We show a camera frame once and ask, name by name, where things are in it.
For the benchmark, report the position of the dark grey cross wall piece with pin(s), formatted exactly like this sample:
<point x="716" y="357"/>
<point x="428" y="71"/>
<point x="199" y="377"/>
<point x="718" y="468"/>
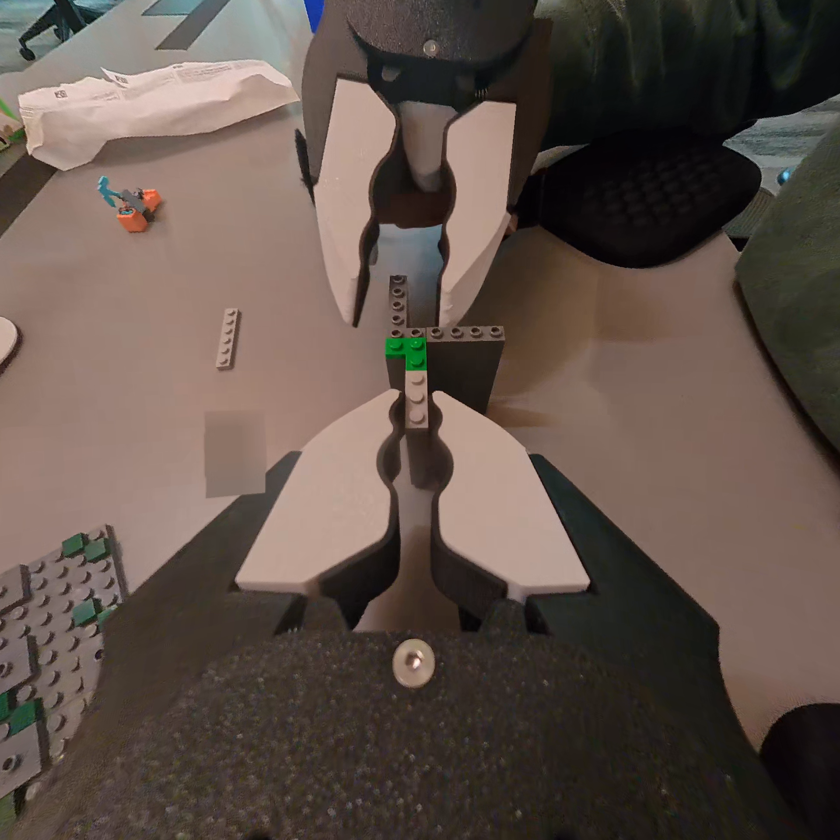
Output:
<point x="466" y="374"/>

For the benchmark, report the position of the white paper bag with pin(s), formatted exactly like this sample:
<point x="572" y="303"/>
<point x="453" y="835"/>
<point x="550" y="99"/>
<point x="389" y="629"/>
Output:
<point x="157" y="105"/>

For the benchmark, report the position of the person's right forearm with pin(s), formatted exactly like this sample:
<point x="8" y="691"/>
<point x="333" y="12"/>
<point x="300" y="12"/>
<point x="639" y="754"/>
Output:
<point x="656" y="52"/>

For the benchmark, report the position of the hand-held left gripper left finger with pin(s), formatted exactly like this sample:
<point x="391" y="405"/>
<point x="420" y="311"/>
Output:
<point x="321" y="518"/>

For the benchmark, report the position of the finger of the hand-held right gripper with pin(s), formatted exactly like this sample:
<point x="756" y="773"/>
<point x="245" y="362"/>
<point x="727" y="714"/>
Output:
<point x="479" y="190"/>
<point x="341" y="184"/>

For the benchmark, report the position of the dark cloth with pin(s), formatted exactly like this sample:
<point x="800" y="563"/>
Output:
<point x="807" y="768"/>

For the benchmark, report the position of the orange brick mini build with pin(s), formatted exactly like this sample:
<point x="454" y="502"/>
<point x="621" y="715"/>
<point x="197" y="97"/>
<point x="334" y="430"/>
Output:
<point x="134" y="213"/>

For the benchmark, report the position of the black office chair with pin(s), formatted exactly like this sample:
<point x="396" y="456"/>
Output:
<point x="56" y="19"/>

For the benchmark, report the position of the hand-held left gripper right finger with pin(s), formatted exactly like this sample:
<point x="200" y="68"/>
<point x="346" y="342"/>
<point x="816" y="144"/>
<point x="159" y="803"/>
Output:
<point x="512" y="518"/>

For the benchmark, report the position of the grey brick build on baseplate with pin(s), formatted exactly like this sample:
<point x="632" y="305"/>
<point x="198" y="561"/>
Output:
<point x="52" y="623"/>

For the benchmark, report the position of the black mesh cushion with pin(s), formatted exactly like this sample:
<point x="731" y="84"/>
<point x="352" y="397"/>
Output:
<point x="643" y="197"/>

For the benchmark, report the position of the short light grey plate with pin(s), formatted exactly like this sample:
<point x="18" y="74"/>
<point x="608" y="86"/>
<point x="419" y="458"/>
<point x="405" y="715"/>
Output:
<point x="417" y="400"/>

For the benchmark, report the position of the small green corner plate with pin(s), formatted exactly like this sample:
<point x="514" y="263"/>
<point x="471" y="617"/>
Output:
<point x="415" y="358"/>

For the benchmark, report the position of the long light grey plate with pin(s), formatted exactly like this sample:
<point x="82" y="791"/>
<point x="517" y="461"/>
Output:
<point x="228" y="339"/>

